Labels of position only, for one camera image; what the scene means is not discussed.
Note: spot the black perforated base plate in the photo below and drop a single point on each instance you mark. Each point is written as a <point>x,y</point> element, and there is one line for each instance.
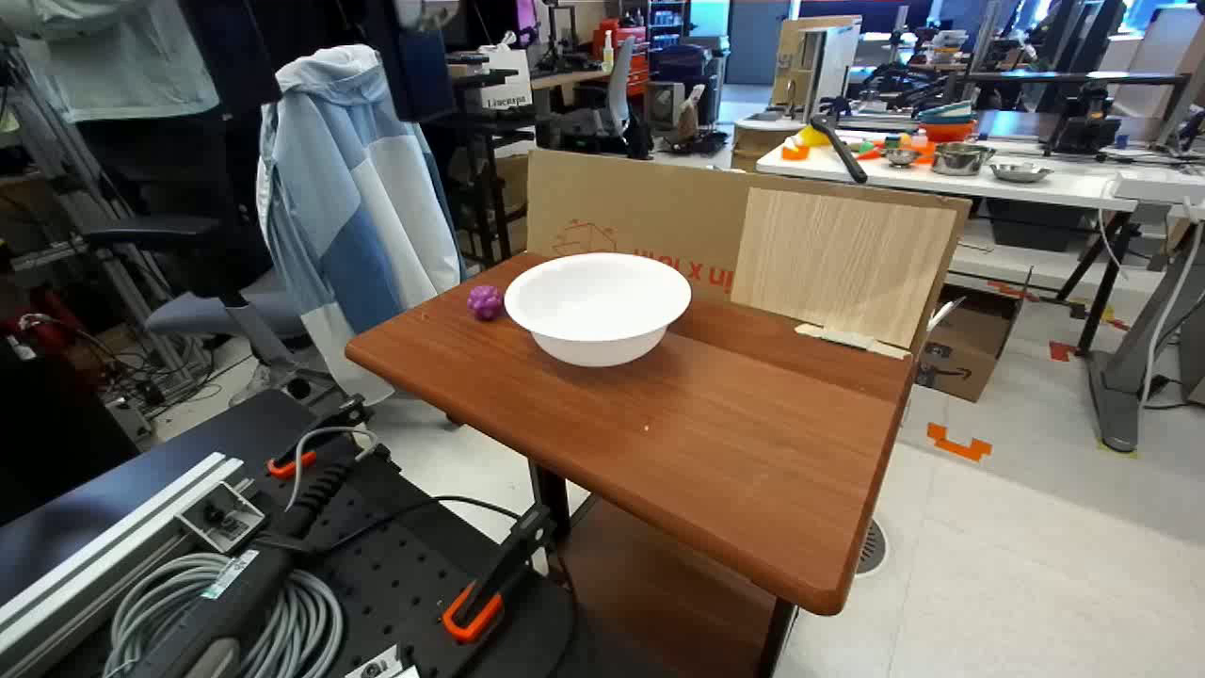
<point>402,550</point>

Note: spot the white plastic bowl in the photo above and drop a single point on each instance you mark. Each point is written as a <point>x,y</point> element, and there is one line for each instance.
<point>598,305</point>

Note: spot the light wood panel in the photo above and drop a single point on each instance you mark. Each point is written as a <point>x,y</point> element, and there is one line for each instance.
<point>840,259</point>

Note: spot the small open cardboard box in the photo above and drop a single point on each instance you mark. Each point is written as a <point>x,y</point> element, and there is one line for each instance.
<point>964,339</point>

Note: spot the aluminium profile rail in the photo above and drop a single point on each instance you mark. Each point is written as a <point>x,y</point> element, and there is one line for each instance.
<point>116,531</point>

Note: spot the orange floor tape marker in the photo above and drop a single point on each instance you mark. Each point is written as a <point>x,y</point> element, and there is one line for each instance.
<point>959,443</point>

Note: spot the silver metal bowl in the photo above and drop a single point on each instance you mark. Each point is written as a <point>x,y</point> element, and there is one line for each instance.
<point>1017,167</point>

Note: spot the grey metal stand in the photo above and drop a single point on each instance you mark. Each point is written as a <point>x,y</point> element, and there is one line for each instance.
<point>1135,363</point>

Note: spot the white work table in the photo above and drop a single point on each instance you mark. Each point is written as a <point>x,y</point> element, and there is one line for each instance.
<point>1056,186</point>

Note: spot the black office chair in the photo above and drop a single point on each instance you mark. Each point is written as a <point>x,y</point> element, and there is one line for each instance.
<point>189,190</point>

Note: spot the blue and white jacket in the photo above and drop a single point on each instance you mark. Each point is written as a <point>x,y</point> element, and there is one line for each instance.
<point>352,212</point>

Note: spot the brown cardboard box with print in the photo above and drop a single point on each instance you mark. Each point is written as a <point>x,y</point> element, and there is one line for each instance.
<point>628,209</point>

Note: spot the black table leg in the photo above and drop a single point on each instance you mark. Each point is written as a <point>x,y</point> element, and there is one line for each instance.
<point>549,515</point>

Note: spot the purple toy grape bunch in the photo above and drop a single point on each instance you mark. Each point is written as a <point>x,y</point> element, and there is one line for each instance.
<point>485,303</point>

